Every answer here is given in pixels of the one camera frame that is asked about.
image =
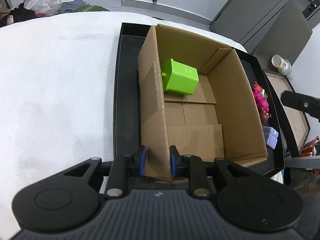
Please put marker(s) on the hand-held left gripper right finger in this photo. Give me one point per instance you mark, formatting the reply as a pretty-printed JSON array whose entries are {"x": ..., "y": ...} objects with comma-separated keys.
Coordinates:
[{"x": 173, "y": 162}]

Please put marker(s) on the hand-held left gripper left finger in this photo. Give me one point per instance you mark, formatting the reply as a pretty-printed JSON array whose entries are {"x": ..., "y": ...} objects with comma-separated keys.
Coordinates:
[{"x": 142, "y": 160}]

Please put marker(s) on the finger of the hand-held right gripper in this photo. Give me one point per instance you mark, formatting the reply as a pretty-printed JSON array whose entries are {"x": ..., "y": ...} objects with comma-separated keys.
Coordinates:
[{"x": 300, "y": 103}]

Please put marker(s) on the brown doll figurine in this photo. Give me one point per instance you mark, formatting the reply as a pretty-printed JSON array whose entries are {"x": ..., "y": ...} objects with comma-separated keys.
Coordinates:
[{"x": 264, "y": 117}]

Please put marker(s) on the pink toy figure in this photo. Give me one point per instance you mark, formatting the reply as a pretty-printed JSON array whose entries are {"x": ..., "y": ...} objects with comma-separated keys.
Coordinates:
[{"x": 260, "y": 100}]

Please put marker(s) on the lavender plastic box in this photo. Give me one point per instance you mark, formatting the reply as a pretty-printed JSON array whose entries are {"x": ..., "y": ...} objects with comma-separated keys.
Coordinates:
[
  {"x": 268, "y": 130},
  {"x": 271, "y": 142}
]

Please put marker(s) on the brown cardboard box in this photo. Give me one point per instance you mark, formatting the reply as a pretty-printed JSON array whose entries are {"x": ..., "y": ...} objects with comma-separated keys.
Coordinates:
[{"x": 232, "y": 92}]

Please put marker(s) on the black tray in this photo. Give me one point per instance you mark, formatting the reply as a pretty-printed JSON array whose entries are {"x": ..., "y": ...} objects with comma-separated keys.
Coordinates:
[{"x": 127, "y": 92}]

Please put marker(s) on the wooden board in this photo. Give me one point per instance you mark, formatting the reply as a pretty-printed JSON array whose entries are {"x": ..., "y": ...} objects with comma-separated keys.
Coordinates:
[{"x": 295, "y": 120}]

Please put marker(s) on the white can with yellow label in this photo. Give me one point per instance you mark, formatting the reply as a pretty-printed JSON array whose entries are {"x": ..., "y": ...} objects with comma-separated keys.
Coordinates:
[{"x": 281, "y": 63}]

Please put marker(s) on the green plastic cube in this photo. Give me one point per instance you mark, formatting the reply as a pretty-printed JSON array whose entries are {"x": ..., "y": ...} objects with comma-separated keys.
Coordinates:
[{"x": 180, "y": 80}]

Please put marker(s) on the grey cabinet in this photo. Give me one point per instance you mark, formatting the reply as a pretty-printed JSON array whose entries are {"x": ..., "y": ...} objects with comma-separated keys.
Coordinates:
[{"x": 250, "y": 10}]

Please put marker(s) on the green leaf floor mat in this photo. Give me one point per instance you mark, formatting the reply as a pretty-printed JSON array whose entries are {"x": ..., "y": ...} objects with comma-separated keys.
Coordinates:
[{"x": 91, "y": 8}]

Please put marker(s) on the grey blue cloth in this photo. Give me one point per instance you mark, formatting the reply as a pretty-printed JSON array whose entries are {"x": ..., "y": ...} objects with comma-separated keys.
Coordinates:
[{"x": 71, "y": 5}]

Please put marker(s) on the white plastic bag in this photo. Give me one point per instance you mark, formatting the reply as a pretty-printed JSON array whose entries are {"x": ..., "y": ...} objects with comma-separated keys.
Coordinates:
[{"x": 47, "y": 5}]

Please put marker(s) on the dark clothes pile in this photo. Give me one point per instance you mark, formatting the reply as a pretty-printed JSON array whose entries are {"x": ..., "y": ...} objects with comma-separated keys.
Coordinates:
[{"x": 23, "y": 12}]

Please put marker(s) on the small white adapter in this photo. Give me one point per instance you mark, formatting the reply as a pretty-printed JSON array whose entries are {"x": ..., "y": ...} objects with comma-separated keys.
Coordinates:
[{"x": 10, "y": 19}]

